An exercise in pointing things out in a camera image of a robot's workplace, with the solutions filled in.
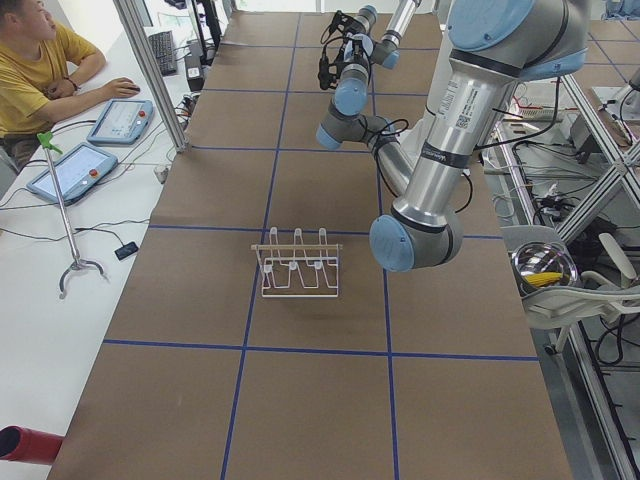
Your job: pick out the small black device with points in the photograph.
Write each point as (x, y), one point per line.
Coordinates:
(126, 250)

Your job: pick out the black keyboard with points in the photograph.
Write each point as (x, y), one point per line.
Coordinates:
(162, 47)

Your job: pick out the teach pendant tablet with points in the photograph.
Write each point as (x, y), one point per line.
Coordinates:
(77, 171)
(121, 122)

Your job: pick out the person in yellow shirt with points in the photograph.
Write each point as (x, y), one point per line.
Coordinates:
(43, 67)

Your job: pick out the aluminium frame post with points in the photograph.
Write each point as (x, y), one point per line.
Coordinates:
(132, 24)

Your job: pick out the white cup holder rack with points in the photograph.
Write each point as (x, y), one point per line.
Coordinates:
(298, 269)

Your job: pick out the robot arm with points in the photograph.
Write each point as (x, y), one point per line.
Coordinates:
(385, 30)
(487, 49)

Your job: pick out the metal reacher grabber tool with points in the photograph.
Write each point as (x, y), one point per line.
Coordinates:
(78, 263)

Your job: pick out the upper teach pendant tablet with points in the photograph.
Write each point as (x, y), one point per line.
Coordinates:
(121, 122)

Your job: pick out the blue plastic cup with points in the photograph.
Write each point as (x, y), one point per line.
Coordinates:
(364, 42)

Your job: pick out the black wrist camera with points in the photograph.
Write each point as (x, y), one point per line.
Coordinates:
(329, 71)
(339, 23)

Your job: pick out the lower teach pendant tablet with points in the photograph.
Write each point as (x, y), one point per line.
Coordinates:
(77, 171)

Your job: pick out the red cylinder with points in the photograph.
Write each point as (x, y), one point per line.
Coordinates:
(29, 446)

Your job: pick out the pot with yellow item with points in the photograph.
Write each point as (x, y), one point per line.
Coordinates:
(538, 265)

